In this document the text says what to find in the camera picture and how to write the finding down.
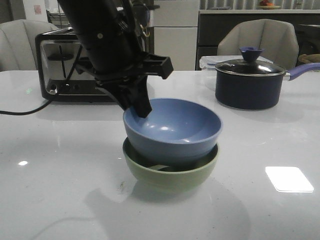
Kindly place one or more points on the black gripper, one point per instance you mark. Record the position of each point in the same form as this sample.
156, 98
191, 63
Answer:
112, 82

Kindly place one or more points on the blue bowl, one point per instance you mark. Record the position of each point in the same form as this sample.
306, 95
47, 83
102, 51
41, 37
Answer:
176, 132

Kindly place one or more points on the green bowl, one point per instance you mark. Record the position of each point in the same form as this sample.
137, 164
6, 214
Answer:
169, 179

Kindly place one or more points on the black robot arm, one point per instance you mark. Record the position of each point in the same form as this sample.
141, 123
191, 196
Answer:
115, 57

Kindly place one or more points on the white refrigerator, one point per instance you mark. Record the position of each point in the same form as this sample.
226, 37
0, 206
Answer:
175, 29

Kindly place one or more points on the clear plastic food container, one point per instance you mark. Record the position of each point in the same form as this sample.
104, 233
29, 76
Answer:
209, 62

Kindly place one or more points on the black chrome four-slot toaster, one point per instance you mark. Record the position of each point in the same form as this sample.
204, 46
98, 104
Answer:
56, 53

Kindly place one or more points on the dark blue saucepan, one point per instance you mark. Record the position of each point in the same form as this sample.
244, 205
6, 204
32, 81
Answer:
255, 92

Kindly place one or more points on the grey chair left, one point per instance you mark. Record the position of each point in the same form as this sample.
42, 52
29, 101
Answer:
18, 46

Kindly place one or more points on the grey chair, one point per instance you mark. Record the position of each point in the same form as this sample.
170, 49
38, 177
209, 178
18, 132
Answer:
277, 38
18, 46

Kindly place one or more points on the glass pot lid blue knob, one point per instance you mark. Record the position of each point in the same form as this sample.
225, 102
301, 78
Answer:
249, 64

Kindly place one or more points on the grey chair right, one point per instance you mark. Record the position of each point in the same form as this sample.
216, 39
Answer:
277, 38

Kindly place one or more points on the fruit bowl on counter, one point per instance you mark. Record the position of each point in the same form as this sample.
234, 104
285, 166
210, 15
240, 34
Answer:
267, 5

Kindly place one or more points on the wicker basket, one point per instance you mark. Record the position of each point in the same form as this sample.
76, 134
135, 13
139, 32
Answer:
308, 58

